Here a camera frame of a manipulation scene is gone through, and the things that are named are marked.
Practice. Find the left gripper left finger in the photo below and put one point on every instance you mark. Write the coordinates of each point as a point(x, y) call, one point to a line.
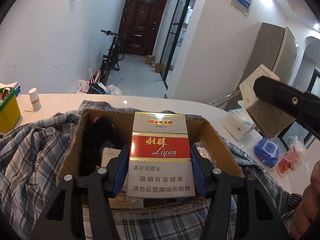
point(117, 171)

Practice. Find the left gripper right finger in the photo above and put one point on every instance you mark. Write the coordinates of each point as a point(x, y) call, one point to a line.
point(202, 176)

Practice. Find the plastic pink item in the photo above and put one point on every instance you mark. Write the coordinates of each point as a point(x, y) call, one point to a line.
point(204, 151)

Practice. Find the beige wooden box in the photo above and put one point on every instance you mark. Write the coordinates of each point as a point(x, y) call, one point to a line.
point(269, 119)

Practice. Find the black plush toy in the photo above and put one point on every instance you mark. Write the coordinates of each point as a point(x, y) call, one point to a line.
point(97, 135)

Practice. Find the red white cigarette carton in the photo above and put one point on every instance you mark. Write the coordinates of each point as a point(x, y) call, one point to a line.
point(160, 160)

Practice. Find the person right hand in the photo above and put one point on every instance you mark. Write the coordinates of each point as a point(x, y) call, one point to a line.
point(308, 209)

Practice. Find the open cardboard box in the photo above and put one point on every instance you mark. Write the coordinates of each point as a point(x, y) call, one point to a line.
point(199, 129)

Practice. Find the red snack packet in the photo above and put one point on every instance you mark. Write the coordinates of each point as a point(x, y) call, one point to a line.
point(296, 157)

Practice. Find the white tissue pack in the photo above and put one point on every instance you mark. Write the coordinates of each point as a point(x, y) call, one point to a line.
point(238, 122)

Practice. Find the blue wet wipes pack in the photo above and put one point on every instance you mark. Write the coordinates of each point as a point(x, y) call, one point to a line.
point(267, 152)

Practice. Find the beige refrigerator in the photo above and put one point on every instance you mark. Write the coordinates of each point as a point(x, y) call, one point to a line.
point(277, 49)

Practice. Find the trash bags pile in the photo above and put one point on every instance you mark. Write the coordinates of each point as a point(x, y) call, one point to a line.
point(95, 86)

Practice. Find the blue plaid shirt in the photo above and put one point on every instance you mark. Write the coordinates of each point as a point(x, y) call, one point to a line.
point(31, 157)

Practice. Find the white pill bottle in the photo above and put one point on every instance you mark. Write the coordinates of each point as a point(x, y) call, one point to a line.
point(35, 99)

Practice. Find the floor cardboard boxes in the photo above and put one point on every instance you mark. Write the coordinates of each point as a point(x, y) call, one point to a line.
point(151, 61)

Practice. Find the black bicycle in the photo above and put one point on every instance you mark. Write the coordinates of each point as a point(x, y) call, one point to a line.
point(115, 55)

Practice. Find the yellow green container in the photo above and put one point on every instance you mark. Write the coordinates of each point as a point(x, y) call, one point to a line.
point(9, 110)

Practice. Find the stack of papers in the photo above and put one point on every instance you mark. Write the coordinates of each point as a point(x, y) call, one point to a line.
point(15, 85)

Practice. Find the dark brown door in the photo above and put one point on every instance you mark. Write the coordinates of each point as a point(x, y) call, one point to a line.
point(140, 23)

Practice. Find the black glass sliding door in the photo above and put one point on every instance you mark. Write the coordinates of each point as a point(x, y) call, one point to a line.
point(178, 27)

